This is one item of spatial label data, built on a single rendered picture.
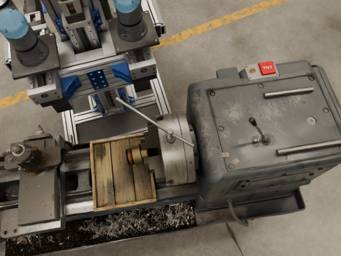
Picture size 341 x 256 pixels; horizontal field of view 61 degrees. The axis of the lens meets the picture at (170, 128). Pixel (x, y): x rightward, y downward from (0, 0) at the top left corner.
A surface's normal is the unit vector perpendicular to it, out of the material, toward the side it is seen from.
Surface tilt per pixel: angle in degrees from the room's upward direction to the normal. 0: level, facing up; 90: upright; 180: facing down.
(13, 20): 7
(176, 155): 30
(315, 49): 0
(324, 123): 0
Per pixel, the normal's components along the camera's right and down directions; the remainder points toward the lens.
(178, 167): 0.11, 0.40
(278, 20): -0.02, -0.40
